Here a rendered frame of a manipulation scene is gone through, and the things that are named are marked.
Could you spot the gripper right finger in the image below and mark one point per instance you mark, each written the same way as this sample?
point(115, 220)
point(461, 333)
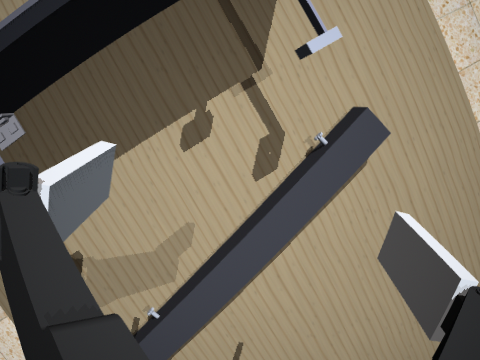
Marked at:
point(439, 291)

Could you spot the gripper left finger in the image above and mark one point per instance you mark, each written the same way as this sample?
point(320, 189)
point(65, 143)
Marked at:
point(55, 314)

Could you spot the dark grey long rectangular bar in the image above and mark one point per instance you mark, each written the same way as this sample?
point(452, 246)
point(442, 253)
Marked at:
point(276, 221)

